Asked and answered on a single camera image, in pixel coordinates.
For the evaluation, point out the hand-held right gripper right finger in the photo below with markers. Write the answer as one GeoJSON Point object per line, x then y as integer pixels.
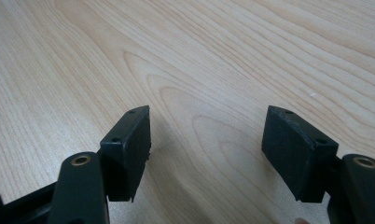
{"type": "Point", "coordinates": [297, 155]}

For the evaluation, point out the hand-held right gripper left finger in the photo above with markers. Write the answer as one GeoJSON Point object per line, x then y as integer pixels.
{"type": "Point", "coordinates": [126, 155]}

